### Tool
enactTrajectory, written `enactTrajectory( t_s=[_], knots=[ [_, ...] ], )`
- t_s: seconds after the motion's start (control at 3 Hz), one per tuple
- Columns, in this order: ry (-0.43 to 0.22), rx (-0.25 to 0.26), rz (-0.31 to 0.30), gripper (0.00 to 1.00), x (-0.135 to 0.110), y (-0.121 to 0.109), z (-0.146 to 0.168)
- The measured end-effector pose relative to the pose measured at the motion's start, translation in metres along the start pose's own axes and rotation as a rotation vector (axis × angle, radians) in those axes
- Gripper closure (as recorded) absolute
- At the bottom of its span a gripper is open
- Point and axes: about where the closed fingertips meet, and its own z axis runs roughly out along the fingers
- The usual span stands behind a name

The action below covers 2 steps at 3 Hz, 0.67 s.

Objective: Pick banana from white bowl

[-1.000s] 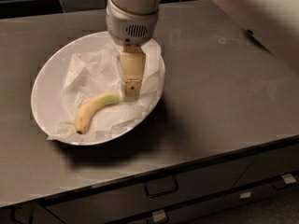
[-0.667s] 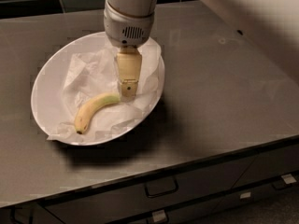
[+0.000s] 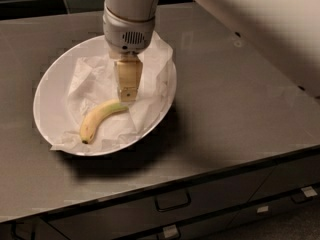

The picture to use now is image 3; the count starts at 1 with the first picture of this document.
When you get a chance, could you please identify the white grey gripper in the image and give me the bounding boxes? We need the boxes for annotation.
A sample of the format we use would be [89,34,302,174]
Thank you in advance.
[103,8,155,102]

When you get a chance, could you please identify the yellow banana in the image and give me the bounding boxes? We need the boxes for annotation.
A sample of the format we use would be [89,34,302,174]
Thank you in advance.
[79,99,128,144]

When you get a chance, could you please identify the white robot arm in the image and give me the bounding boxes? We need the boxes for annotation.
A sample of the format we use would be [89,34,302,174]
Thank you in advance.
[103,0,320,99]

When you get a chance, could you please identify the white oval bowl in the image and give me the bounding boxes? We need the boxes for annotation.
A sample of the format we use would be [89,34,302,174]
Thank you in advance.
[32,33,178,157]

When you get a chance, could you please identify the white crumpled paper liner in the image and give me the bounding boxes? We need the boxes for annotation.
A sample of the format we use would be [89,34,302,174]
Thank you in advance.
[52,34,176,155]

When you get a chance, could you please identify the upper dark drawer front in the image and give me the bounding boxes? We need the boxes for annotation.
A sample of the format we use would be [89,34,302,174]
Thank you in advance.
[46,166,273,240]

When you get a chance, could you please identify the dark drawer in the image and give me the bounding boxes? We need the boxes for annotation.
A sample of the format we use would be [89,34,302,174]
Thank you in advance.
[115,203,270,240]
[250,155,320,217]
[46,166,273,240]

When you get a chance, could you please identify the lower dark drawer front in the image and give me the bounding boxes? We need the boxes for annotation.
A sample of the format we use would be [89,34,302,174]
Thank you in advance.
[115,203,270,240]

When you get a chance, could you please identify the small white drawer label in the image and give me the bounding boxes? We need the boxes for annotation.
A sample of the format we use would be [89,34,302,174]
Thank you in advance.
[257,206,269,214]

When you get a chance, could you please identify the right dark drawer front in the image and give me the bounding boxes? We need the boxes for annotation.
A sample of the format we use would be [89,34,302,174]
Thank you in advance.
[250,155,320,217]

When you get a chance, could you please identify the white label right drawer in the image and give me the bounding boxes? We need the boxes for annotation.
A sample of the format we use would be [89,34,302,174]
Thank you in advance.
[301,186,318,198]

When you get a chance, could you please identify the black upper drawer handle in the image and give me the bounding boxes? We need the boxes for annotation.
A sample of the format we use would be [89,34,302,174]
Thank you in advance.
[154,189,191,212]

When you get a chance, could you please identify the white label on handle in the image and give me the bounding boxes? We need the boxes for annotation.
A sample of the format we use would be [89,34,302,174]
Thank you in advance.
[163,225,180,239]

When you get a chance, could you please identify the black right drawer handle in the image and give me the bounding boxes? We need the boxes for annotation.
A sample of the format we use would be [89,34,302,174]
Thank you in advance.
[290,192,318,204]

